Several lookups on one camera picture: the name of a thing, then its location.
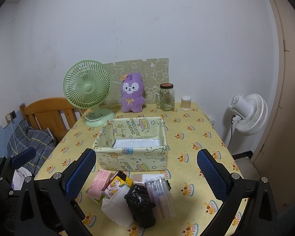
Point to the beige white cloth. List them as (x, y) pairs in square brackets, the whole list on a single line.
[(142, 178)]

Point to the clear pack of pens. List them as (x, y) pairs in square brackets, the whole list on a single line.
[(158, 189)]

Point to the white cloth on bed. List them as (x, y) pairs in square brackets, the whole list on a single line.
[(19, 177)]

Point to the wall power socket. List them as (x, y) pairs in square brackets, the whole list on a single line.
[(10, 117)]

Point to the wooden bed headboard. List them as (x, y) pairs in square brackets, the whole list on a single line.
[(55, 114)]

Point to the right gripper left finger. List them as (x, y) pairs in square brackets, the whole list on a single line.
[(57, 196)]

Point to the glass jar with lid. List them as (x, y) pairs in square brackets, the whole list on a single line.
[(165, 98)]

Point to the green cartoon board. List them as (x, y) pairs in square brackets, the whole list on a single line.
[(153, 71)]

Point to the yellow dark snack packet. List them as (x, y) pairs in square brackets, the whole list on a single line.
[(118, 180)]

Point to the grey plaid blanket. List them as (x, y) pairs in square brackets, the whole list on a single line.
[(25, 137)]

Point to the green desk fan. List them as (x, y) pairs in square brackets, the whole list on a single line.
[(86, 85)]

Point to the pink paper packet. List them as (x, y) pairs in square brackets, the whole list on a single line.
[(98, 183)]

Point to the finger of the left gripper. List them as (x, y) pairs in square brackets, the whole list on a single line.
[(23, 155)]

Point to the white standing fan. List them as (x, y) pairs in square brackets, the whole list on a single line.
[(249, 115)]

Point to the black plastic bag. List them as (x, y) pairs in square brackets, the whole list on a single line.
[(140, 205)]

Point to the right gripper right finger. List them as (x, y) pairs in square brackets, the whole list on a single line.
[(230, 188)]

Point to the patterned fabric storage box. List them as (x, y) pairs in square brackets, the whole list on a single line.
[(132, 144)]

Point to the cotton swab container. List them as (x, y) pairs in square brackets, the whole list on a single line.
[(186, 103)]

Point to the purple plush bunny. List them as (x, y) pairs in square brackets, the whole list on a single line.
[(132, 88)]

